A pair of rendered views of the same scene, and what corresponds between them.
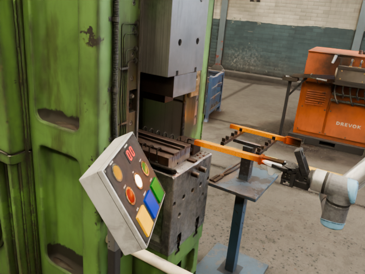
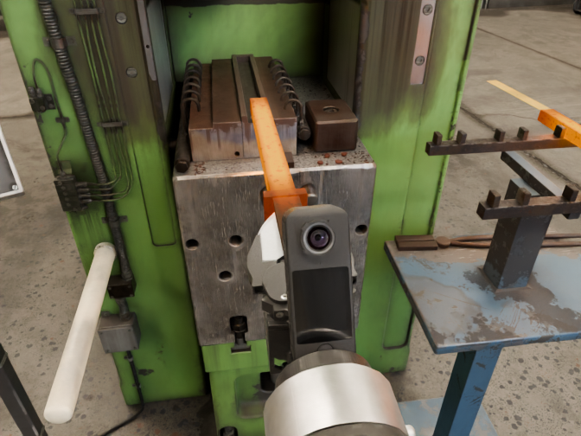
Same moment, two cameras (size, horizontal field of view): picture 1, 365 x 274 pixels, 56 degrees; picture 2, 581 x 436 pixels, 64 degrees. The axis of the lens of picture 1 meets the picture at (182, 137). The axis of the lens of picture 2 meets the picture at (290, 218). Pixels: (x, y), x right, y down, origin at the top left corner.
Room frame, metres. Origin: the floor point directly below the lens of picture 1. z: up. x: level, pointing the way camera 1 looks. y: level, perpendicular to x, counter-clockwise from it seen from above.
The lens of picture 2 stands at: (1.13, -0.68, 1.32)
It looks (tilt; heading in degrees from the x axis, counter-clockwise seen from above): 34 degrees down; 51
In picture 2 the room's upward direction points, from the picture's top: straight up
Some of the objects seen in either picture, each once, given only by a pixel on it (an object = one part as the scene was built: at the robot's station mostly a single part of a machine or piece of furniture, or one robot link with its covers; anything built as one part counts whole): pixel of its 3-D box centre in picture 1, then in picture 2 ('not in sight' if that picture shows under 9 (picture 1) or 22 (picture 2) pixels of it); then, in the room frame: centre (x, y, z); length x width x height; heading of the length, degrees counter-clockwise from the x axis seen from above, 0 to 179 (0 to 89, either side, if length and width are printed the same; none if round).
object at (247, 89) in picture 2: (149, 137); (248, 82); (1.69, 0.17, 0.99); 0.42 x 0.05 x 0.01; 60
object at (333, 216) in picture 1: (334, 211); not in sight; (1.22, -0.64, 0.92); 0.12 x 0.09 x 0.12; 166
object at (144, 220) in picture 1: (143, 220); not in sight; (0.92, 0.10, 1.01); 0.07 x 0.05 x 0.07; 175
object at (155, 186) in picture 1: (156, 190); not in sight; (1.12, 0.08, 1.01); 0.07 x 0.05 x 0.07; 175
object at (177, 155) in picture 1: (145, 145); (238, 99); (1.67, 0.19, 0.96); 0.42 x 0.20 x 0.09; 60
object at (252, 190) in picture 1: (244, 179); (502, 281); (1.89, -0.40, 0.70); 0.40 x 0.30 x 0.02; 149
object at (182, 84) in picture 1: (148, 76); not in sight; (1.67, 0.19, 1.32); 0.42 x 0.20 x 0.10; 60
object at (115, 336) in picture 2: not in sight; (120, 331); (1.31, 0.29, 0.36); 0.09 x 0.07 x 0.12; 150
